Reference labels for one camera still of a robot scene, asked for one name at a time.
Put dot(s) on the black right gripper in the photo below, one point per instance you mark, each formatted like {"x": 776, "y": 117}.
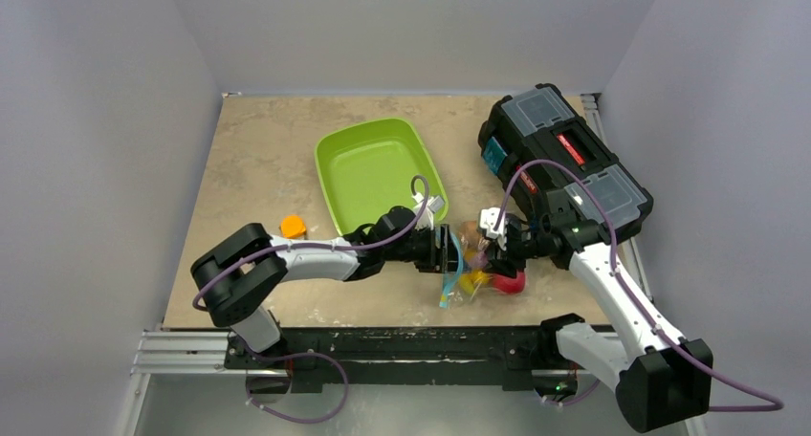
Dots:
{"x": 498, "y": 250}

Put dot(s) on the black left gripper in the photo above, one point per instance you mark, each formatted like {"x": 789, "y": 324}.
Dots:
{"x": 441, "y": 259}

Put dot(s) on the clear zip top bag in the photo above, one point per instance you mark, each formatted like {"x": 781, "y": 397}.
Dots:
{"x": 452, "y": 295}

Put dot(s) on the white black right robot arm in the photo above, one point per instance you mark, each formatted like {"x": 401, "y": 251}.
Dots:
{"x": 657, "y": 376}

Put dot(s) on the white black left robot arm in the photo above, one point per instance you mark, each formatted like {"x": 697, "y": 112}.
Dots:
{"x": 236, "y": 276}

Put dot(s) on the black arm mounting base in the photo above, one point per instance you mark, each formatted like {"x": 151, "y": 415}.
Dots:
{"x": 513, "y": 358}

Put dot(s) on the yellow fake banana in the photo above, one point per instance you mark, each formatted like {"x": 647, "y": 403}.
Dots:
{"x": 471, "y": 282}

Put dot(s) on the brown fake kiwi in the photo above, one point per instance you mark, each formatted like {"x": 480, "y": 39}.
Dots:
{"x": 471, "y": 237}

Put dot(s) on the red fake apple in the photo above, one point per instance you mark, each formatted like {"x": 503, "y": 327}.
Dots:
{"x": 509, "y": 284}

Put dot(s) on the black plastic toolbox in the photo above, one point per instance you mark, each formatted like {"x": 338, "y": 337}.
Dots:
{"x": 556, "y": 169}

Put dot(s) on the green plastic tray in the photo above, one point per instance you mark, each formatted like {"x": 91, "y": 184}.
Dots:
{"x": 365, "y": 169}

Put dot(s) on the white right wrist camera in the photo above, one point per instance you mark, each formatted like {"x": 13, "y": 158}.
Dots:
{"x": 491, "y": 226}

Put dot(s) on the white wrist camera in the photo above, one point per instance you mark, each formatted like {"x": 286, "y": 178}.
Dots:
{"x": 491, "y": 226}
{"x": 425, "y": 209}

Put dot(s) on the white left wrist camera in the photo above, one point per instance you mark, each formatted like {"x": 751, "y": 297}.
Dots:
{"x": 425, "y": 209}

